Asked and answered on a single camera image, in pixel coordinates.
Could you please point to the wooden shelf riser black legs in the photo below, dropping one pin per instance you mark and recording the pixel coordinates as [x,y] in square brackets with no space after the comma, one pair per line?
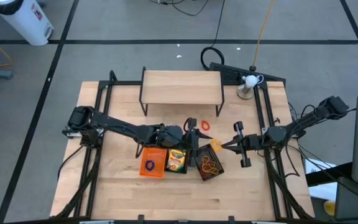
[182,87]

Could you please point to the black table edge clamp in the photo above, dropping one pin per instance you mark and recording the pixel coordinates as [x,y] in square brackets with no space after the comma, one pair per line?
[140,219]
[231,220]

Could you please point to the orange slotted plastic basket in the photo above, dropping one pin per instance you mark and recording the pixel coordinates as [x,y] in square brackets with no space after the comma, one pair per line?
[160,171]

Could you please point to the blue spiral wrist coil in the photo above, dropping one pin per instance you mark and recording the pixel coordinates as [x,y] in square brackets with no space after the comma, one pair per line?
[146,165]

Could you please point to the orange spiral wrist coil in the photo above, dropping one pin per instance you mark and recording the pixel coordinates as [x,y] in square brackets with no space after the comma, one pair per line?
[202,125]

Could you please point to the yellow spiral wrist coil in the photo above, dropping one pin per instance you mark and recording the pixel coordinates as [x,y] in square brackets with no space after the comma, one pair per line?
[212,145]

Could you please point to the yellow green crayon box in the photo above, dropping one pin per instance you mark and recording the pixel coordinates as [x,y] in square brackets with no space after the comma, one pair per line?
[176,160]

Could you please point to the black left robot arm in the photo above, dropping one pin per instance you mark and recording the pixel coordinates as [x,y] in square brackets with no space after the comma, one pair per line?
[120,126]

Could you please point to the white paper sheet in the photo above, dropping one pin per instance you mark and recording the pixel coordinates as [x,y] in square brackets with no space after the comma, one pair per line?
[319,168]

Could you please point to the white cylindrical bin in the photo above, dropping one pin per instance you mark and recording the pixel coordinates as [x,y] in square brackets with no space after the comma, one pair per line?
[26,21]

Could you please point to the silver aluminium bar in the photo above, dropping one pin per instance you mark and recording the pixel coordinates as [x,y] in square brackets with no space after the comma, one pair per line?
[96,222]
[269,222]

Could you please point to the black slotted plastic basket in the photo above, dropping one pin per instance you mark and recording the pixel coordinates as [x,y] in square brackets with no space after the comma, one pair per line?
[167,169]
[220,169]

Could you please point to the yellow floor object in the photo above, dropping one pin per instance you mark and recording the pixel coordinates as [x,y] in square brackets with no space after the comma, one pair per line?
[329,208]

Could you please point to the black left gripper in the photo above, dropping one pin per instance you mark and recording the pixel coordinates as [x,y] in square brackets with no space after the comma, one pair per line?
[193,143]

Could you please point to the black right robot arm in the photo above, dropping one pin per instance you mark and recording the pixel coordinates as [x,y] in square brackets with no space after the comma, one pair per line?
[306,121]

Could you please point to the black mesh panel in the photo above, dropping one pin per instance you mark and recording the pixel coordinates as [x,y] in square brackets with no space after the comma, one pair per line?
[228,73]

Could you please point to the yellow rubber band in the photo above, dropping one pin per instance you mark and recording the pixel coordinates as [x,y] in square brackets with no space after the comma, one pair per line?
[210,165]
[213,170]

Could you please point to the black metal rig frame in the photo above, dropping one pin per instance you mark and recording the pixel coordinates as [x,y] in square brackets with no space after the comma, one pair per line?
[102,102]

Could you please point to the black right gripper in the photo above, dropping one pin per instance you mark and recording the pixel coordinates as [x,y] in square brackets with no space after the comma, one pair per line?
[250,141]

